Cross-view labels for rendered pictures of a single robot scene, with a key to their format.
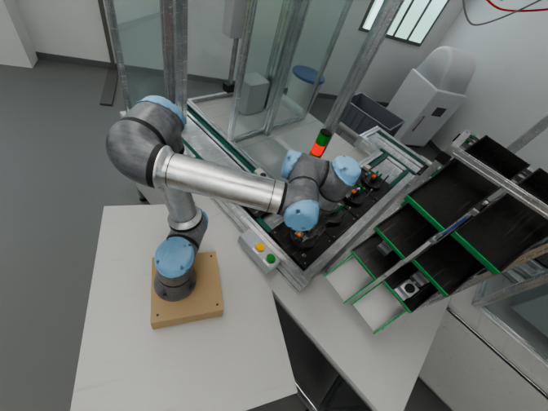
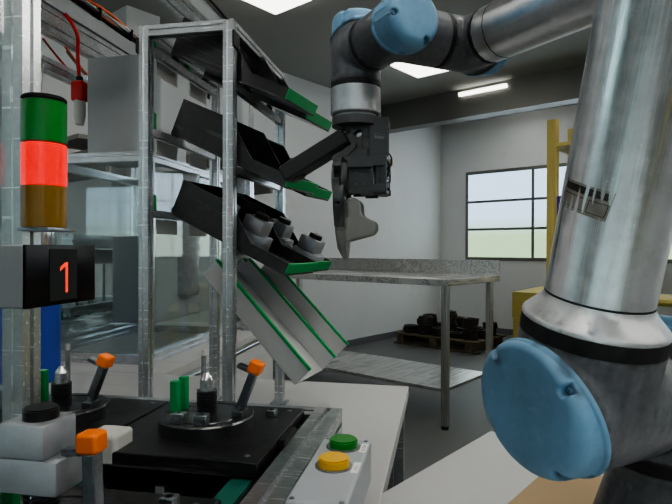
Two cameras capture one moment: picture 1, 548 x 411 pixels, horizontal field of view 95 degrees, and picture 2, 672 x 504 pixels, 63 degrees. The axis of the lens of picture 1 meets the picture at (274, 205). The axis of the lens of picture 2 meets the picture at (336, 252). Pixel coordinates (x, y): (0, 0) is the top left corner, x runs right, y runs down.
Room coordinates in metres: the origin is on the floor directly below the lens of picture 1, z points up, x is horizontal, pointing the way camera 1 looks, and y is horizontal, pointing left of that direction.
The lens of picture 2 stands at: (0.82, 0.65, 1.24)
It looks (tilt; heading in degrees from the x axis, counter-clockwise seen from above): 0 degrees down; 253
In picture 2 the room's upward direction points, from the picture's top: straight up
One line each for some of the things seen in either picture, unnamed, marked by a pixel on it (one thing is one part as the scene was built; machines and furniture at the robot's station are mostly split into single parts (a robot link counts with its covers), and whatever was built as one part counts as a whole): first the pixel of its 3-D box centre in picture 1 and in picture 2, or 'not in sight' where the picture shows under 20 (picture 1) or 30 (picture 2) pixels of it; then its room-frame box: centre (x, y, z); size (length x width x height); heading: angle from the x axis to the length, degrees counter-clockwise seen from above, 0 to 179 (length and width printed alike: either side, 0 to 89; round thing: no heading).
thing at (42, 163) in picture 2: (318, 148); (44, 165); (0.96, -0.08, 1.34); 0.05 x 0.05 x 0.05
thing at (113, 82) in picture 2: not in sight; (148, 179); (0.89, -1.56, 1.50); 0.38 x 0.21 x 0.88; 152
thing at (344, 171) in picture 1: (338, 178); (357, 52); (0.55, -0.13, 1.53); 0.09 x 0.08 x 0.11; 100
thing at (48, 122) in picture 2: (323, 138); (44, 123); (0.96, -0.08, 1.39); 0.05 x 0.05 x 0.05
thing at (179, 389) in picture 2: (306, 232); (206, 398); (0.76, -0.19, 1.01); 0.24 x 0.24 x 0.13; 62
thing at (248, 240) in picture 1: (258, 250); (333, 488); (0.62, -0.02, 0.93); 0.21 x 0.07 x 0.06; 62
